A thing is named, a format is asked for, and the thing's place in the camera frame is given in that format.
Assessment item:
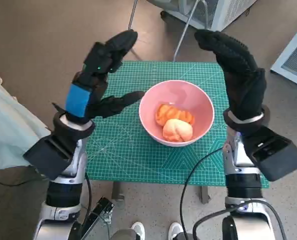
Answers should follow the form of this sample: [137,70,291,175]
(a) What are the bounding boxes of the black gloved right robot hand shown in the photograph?
[194,29,267,123]

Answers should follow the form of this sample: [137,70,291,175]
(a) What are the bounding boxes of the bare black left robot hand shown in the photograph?
[63,29,146,125]

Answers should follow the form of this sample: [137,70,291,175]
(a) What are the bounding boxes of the pink bowl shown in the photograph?
[138,79,215,148]

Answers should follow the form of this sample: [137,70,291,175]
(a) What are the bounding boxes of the long braided toy bread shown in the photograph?
[155,103,196,127]

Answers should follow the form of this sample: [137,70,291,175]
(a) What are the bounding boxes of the round pale toy bun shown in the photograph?
[162,118,194,143]

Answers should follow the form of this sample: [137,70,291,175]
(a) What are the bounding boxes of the white vented appliance on casters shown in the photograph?
[160,0,261,33]

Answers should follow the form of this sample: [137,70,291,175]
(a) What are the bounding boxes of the green cutting mat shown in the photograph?
[84,61,271,188]

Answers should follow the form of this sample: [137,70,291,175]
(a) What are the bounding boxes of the person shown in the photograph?
[0,73,52,181]

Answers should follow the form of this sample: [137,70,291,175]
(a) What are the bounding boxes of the black metal clamp bar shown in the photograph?
[80,196,115,240]

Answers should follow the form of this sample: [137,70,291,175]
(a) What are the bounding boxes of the white shoe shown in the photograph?
[168,221,185,240]
[131,221,146,240]

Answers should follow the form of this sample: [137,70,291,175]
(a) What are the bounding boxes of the grey leg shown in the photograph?
[110,228,139,240]

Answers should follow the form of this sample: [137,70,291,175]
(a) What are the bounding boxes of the dark leg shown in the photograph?
[175,232,197,240]

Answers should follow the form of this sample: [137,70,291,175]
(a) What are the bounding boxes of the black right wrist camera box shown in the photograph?
[243,124,297,183]

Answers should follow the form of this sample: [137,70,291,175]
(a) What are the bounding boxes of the metal chair frame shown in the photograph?
[127,0,209,62]

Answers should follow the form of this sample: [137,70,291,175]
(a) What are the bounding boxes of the grey table leg bracket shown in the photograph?
[111,181,126,202]
[200,186,211,204]

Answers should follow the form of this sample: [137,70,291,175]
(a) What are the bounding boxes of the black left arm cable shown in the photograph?
[80,173,93,236]

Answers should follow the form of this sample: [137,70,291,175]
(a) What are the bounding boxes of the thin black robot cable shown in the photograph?
[179,147,226,240]

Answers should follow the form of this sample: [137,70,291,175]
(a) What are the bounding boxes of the thick black shoulder cable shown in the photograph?
[192,199,287,240]

